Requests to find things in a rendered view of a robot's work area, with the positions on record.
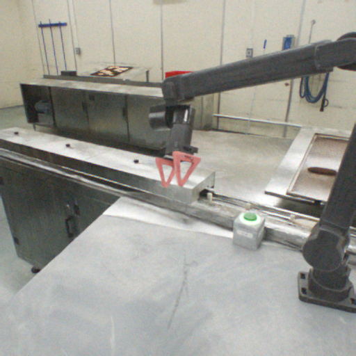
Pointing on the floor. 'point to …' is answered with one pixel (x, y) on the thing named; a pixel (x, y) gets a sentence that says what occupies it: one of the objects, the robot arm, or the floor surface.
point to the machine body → (47, 209)
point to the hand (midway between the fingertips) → (172, 183)
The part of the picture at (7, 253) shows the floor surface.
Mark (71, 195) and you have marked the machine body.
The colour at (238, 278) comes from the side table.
